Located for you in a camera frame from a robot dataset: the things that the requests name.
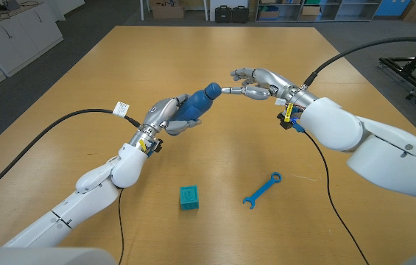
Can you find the white table frame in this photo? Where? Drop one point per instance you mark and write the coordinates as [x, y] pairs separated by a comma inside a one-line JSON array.
[[142, 9]]

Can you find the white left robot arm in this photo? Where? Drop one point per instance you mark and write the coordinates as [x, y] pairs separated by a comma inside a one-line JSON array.
[[90, 198]]

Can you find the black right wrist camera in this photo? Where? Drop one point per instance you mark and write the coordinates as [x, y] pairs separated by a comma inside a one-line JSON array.
[[284, 123]]

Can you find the black metal stand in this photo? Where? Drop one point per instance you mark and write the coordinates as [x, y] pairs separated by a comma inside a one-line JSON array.
[[402, 59]]

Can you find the white cabinet row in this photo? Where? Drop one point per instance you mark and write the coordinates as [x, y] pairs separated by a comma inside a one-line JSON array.
[[16, 33]]

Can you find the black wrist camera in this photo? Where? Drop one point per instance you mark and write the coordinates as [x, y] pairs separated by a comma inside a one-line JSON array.
[[284, 123], [158, 145]]

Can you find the black equipment case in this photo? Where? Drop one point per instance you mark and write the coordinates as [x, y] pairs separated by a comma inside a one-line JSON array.
[[223, 14], [240, 14]]

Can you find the grey metal shelf unit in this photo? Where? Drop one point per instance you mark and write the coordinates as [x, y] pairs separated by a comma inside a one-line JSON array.
[[340, 19]]

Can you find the small cardboard box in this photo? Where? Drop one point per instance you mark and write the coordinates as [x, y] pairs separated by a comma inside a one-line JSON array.
[[310, 13]]

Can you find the blue metal bottle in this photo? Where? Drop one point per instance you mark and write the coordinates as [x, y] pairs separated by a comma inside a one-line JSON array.
[[196, 105]]

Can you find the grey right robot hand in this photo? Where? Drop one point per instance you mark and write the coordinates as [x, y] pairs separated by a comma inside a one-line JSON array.
[[270, 81]]

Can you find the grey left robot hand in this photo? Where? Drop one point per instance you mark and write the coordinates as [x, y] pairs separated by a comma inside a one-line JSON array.
[[159, 112]]

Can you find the blue plastic wrench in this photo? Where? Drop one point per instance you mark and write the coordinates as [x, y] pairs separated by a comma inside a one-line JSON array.
[[263, 189]]

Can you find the blue panel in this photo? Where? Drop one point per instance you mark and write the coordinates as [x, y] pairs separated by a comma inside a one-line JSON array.
[[388, 7]]

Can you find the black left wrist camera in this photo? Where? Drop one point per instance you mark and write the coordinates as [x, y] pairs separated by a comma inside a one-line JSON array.
[[158, 145]]

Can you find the large cardboard box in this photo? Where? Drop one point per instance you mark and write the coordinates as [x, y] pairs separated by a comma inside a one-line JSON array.
[[167, 11]]

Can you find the teal toy block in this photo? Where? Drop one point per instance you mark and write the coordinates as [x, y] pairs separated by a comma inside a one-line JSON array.
[[189, 198]]

